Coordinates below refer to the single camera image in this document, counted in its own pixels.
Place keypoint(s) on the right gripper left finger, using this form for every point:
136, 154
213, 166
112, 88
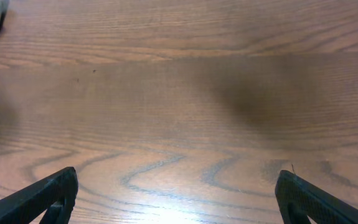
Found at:
53, 196

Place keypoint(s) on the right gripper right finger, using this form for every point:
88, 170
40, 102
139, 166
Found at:
302, 202

